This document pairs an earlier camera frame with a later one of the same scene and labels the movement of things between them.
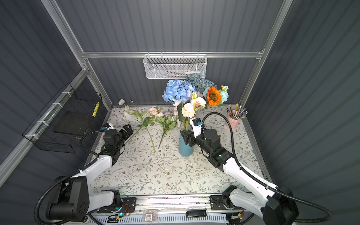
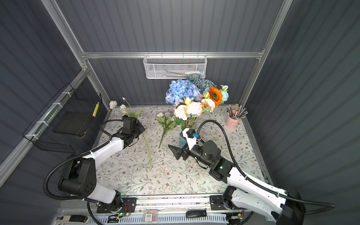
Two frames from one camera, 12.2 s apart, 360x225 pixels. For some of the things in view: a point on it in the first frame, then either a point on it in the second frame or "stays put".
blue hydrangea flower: x=178 y=90 stays put
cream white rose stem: x=145 y=120 to x=186 y=114
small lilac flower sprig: x=168 y=120 stays put
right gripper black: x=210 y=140 to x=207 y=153
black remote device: x=196 y=213 stays put
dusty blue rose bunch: x=200 y=83 stays put
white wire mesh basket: x=175 y=65 stays put
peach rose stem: x=188 y=109 to x=207 y=104
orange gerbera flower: x=213 y=96 stays put
